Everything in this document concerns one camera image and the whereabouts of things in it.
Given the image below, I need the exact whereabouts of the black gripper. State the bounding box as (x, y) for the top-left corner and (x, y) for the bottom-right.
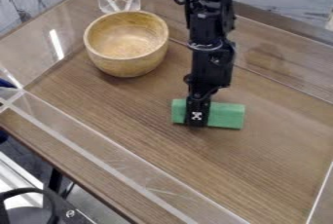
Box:
(183, 41), (235, 128)

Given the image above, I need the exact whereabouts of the clear acrylic tray wall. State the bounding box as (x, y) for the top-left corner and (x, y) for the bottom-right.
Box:
(0, 0), (333, 224)

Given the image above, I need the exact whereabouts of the black table leg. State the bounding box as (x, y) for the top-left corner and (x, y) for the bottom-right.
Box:
(48, 168), (64, 193)

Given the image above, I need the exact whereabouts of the black cable loop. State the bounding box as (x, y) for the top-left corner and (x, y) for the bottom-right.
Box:
(0, 187), (61, 224)

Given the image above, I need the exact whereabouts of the black metal base plate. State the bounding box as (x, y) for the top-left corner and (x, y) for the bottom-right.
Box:
(42, 195), (96, 224)

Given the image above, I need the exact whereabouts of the light brown wooden bowl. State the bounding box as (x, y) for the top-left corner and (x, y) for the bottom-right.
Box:
(82, 11), (168, 78)

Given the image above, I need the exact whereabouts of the clear acrylic corner bracket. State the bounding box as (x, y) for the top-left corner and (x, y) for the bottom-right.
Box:
(97, 0), (140, 14)

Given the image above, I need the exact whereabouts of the blue object at edge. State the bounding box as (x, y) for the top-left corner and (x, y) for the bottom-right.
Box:
(0, 78), (16, 88)

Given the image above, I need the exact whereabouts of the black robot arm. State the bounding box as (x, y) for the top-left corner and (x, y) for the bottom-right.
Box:
(171, 0), (244, 129)

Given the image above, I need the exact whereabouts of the green rectangular block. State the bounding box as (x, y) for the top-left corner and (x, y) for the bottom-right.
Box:
(171, 98), (246, 130)

